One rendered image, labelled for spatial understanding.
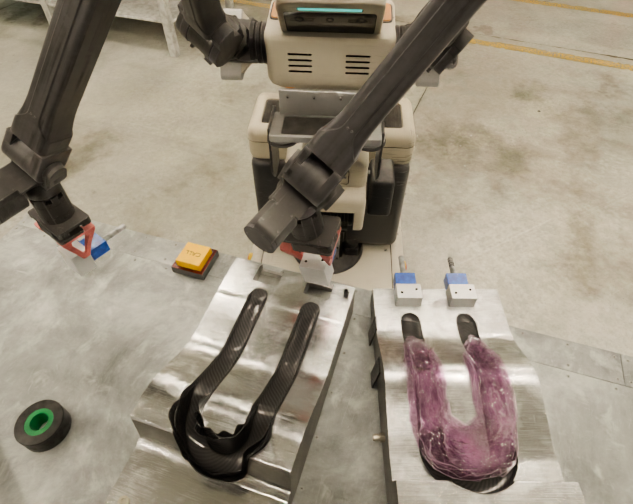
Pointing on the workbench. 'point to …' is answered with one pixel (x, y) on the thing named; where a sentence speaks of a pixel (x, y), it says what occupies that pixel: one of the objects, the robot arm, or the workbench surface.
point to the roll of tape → (35, 441)
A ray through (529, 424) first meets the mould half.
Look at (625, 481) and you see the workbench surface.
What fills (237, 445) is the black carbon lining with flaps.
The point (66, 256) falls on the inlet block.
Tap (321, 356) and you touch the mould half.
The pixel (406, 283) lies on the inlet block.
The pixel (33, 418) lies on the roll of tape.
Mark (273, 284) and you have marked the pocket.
